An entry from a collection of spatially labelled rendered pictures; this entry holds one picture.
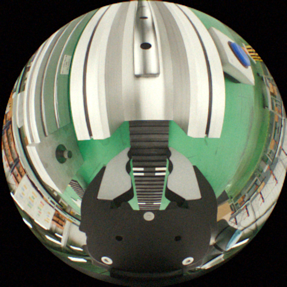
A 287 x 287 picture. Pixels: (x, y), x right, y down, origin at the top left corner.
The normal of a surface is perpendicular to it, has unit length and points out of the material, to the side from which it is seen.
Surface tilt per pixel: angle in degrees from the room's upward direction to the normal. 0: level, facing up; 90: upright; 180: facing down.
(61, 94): 90
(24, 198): 90
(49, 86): 90
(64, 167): 90
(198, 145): 0
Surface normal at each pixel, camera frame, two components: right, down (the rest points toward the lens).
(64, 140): 1.00, -0.01
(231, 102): -0.04, 0.46
